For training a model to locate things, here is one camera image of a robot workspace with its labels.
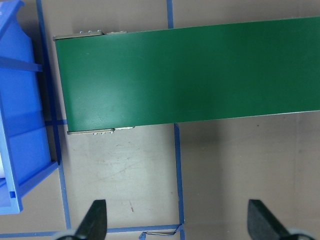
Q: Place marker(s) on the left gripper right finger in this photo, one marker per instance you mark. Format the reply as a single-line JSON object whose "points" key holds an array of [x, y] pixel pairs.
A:
{"points": [[262, 224]]}

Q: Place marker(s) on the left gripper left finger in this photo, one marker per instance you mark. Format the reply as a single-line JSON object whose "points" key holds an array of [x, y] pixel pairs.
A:
{"points": [[94, 224]]}

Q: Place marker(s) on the left blue plastic bin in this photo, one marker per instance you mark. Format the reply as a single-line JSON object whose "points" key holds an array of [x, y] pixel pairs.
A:
{"points": [[24, 150]]}

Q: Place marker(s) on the green conveyor belt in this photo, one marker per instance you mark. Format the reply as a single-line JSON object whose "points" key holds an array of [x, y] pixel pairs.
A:
{"points": [[122, 80]]}

